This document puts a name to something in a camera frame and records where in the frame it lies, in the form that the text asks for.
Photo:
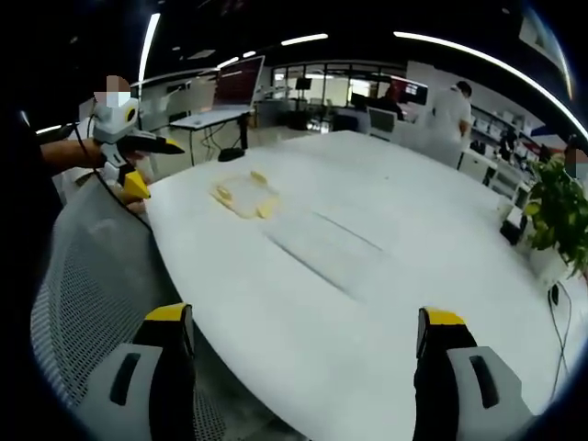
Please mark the white side desk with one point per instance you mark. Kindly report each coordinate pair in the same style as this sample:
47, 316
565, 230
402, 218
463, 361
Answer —
202, 120

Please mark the large open laptop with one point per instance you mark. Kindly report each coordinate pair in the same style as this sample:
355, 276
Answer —
236, 85

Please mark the long ceiling light strip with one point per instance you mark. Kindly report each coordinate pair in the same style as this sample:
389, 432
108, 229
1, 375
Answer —
149, 46
482, 57

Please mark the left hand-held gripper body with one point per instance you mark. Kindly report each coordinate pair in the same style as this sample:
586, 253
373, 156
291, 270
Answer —
112, 121

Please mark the short ceiling light strip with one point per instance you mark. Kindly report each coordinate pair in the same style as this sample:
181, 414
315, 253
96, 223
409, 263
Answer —
304, 39

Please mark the green potted plant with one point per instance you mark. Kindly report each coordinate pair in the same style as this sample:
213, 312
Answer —
562, 211

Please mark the black table socket box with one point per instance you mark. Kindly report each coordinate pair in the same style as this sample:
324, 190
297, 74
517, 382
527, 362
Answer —
230, 154

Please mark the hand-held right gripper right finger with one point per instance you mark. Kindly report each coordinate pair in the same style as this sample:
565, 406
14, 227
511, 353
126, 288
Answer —
459, 390

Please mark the small black device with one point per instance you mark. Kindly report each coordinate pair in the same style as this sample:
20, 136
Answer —
513, 229

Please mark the white mesh chair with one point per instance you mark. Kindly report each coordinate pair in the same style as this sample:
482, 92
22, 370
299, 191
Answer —
92, 275

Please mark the white office chair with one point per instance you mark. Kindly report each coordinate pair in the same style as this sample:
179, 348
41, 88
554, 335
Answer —
382, 121

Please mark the white plant pot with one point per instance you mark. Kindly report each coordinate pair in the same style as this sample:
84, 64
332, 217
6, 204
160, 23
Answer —
549, 266

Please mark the red-lit monitor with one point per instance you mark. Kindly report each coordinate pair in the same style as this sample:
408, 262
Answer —
411, 90

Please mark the yellow plastic buckle part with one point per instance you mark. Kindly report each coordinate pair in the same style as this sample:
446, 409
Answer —
267, 207
224, 193

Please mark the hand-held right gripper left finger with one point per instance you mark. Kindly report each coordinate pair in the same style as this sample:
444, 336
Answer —
138, 390

